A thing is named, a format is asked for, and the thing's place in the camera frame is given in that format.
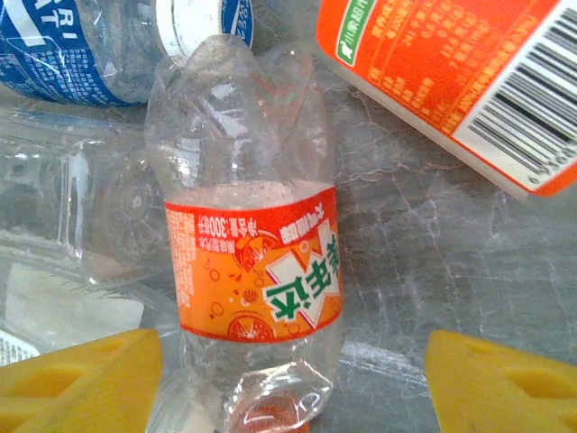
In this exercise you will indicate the clear bottle blue label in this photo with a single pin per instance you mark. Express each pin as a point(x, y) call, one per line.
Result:
point(45, 54)

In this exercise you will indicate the clear bottle green white label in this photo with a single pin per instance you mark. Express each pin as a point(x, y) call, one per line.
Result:
point(67, 180)

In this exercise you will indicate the clear bottle orange soda label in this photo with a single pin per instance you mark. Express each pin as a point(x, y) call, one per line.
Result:
point(252, 270)

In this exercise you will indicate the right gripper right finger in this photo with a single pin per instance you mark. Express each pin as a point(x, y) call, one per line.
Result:
point(505, 392)

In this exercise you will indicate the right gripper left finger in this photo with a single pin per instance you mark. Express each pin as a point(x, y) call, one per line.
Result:
point(67, 392)

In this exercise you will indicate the white bottle orange barcode label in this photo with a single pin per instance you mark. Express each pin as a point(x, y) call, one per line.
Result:
point(428, 67)

